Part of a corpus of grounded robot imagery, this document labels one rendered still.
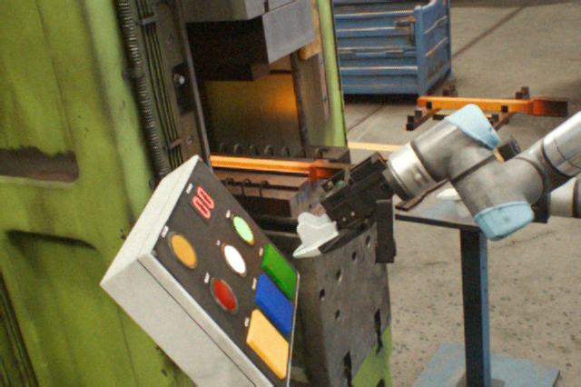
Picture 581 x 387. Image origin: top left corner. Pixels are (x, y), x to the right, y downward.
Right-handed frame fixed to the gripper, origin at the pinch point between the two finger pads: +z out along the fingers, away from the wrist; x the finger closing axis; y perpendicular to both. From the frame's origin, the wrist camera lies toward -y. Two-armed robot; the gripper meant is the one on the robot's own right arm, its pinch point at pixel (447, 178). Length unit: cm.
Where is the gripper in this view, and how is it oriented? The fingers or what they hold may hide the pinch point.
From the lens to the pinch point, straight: 147.3
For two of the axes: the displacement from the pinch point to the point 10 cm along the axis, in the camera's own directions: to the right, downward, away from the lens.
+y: 1.3, 9.1, 4.0
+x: 4.7, -4.1, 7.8
